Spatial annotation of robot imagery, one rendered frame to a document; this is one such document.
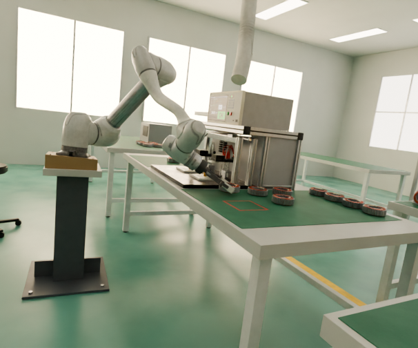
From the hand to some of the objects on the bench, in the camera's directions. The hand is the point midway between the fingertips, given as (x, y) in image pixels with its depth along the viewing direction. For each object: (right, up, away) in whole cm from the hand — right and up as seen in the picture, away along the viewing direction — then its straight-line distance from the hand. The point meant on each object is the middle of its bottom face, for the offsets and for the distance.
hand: (229, 186), depth 168 cm
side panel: (+31, -3, +30) cm, 44 cm away
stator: (+27, -8, -6) cm, 29 cm away
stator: (+16, -4, +9) cm, 19 cm away
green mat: (+30, -9, -6) cm, 32 cm away
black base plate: (-17, +4, +42) cm, 45 cm away
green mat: (-26, +16, +108) cm, 112 cm away
